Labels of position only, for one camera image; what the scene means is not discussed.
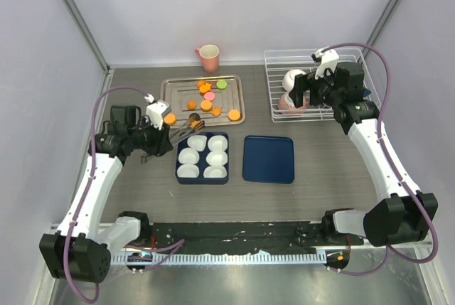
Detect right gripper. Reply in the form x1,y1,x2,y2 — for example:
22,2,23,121
289,64,343,109

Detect white paper cup back-left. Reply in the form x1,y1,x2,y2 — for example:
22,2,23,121
187,134,208,152

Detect black sandwich cookie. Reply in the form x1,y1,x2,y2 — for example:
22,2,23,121
188,113,200,122

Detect orange swirl cookie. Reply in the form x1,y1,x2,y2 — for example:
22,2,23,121
187,100,197,110

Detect white paper cup middle-right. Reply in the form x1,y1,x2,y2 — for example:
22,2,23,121
206,151,228,166

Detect navy blue lid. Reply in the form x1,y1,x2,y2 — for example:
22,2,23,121
242,135,295,184

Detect green macaron cookie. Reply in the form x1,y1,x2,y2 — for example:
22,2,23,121
216,80,228,90

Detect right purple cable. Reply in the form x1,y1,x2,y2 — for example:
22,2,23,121
326,42,440,277

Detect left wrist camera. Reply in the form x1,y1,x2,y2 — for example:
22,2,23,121
144,94,171,130

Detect white paper cup middle-left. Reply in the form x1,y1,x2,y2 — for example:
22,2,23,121
178,147,200,165

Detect white paper cup front-right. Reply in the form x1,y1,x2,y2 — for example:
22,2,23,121
203,166,228,178

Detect white bowl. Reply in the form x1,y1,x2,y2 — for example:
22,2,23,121
282,69,306,92

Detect pink sandwich cookie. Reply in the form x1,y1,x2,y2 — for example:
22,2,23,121
204,92,215,102

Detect red patterned bowl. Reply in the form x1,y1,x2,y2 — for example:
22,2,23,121
277,92,307,116

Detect steel baking tray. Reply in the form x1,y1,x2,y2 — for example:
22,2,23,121
161,75,246,127

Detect white wire dish rack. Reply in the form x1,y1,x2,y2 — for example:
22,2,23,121
264,46,381,123

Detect orange fish cookie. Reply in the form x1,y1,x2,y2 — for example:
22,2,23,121
199,83,212,95

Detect white paper cup back-right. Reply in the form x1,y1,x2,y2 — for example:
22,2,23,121
208,135,228,151

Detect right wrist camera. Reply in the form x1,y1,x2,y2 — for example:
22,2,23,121
311,48,339,80

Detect orange chip cookie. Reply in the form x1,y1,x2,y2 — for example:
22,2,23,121
211,107,222,117

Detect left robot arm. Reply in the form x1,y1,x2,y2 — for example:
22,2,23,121
39,100,173,283

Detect orange sandwich cookie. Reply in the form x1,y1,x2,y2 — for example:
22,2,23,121
200,100,213,112
164,113,176,126
228,109,241,122

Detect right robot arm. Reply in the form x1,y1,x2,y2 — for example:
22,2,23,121
282,62,438,247

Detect metal tongs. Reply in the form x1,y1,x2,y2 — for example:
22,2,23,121
140,114,206,164

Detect pink mug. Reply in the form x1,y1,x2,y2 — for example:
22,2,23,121
195,44,220,73

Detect orange flower cookie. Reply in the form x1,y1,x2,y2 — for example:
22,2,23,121
191,120,204,129

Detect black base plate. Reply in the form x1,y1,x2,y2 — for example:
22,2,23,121
147,221,364,255

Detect navy blue box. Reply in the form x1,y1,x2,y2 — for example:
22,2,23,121
175,132,230,185

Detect white paper cup front-left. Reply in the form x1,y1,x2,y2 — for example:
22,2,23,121
176,164,200,178

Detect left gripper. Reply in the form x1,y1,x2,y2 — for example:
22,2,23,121
128,115,173,157

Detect white slotted cable duct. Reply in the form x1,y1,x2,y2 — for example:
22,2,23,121
111,250,326,267

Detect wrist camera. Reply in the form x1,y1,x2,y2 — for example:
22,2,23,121
311,48,339,80
144,94,171,130

